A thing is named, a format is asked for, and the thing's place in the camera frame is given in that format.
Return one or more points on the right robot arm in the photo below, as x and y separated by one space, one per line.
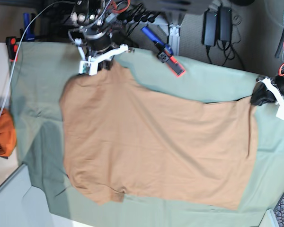
96 33

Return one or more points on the black power adapter brick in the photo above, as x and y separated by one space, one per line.
209 28

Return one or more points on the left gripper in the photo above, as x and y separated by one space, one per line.
261 95

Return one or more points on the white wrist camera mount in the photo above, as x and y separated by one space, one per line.
82 48

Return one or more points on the grey plastic bin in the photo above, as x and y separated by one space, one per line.
21 204

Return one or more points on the orange folded cloth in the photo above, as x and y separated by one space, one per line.
7 134

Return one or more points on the red black clamp at left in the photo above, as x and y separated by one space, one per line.
12 47

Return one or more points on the aluminium frame profile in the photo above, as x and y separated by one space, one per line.
170 23

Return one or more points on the blue and red clamp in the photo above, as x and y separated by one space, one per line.
165 54

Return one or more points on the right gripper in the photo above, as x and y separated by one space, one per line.
98 46

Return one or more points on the green table cloth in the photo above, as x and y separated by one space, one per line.
40 74

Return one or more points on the white power strip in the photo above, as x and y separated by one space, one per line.
132 16

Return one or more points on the tan T-shirt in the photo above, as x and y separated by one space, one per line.
124 139

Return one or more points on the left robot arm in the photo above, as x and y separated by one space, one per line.
277 81

